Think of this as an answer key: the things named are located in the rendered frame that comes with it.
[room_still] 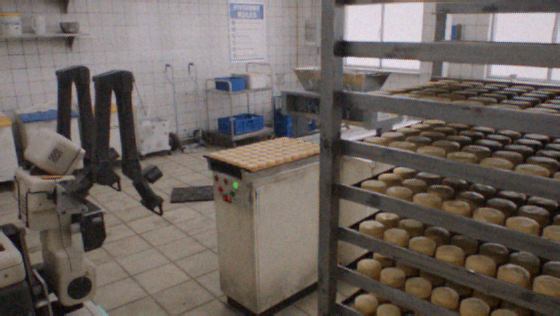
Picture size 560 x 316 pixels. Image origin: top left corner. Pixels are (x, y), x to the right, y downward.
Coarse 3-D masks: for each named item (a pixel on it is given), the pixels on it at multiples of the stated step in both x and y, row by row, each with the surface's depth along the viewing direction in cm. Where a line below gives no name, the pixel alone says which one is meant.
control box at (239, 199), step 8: (224, 176) 225; (232, 176) 224; (216, 184) 231; (224, 184) 226; (232, 184) 221; (240, 184) 216; (216, 192) 233; (224, 192) 228; (240, 192) 218; (232, 200) 224; (240, 200) 219
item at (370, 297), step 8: (360, 296) 98; (368, 296) 98; (376, 296) 99; (360, 304) 95; (368, 304) 95; (376, 304) 95; (384, 304) 95; (392, 304) 97; (360, 312) 95; (368, 312) 95; (376, 312) 96; (384, 312) 92; (392, 312) 92; (400, 312) 95; (408, 312) 95; (416, 312) 93
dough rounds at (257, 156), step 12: (252, 144) 253; (264, 144) 256; (276, 144) 255; (288, 144) 253; (300, 144) 253; (312, 144) 253; (216, 156) 233; (228, 156) 230; (240, 156) 229; (252, 156) 229; (264, 156) 232; (276, 156) 232; (288, 156) 229; (300, 156) 235; (252, 168) 212
